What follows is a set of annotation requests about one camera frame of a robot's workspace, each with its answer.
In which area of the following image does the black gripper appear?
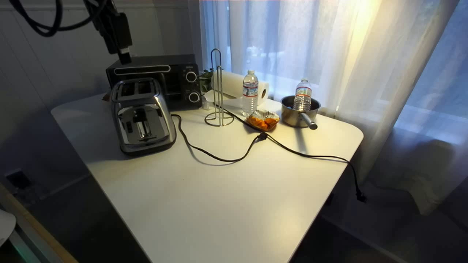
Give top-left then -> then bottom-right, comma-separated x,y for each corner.
100,10 -> 135,65

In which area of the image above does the black toaster lever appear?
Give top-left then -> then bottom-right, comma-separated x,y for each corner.
135,109 -> 151,132

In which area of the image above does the silver two-slot toaster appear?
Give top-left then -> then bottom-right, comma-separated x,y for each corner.
107,77 -> 179,157

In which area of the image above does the black toaster oven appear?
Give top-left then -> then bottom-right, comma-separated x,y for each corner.
106,54 -> 204,112

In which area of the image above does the small green plant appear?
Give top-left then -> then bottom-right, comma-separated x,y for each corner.
198,68 -> 215,93

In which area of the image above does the white paper towel roll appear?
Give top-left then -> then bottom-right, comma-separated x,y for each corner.
211,71 -> 271,103

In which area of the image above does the clear plastic water bottle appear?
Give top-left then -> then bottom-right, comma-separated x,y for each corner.
293,77 -> 313,112
242,70 -> 261,118

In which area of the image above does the clear bag of orange snacks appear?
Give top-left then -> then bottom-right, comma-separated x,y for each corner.
245,109 -> 281,132

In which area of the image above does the steel saucepan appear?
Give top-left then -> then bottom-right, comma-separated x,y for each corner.
280,93 -> 322,131

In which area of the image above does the white sheer curtain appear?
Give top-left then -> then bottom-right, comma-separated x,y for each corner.
196,0 -> 468,217

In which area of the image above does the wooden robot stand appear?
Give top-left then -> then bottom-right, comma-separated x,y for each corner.
0,182 -> 79,263

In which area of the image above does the black toaster power cord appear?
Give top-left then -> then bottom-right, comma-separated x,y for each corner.
170,112 -> 270,165

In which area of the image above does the wall power outlet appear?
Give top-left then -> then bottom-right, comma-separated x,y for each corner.
3,166 -> 36,195

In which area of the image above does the long black power cord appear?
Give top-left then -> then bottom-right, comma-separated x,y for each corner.
213,100 -> 370,203

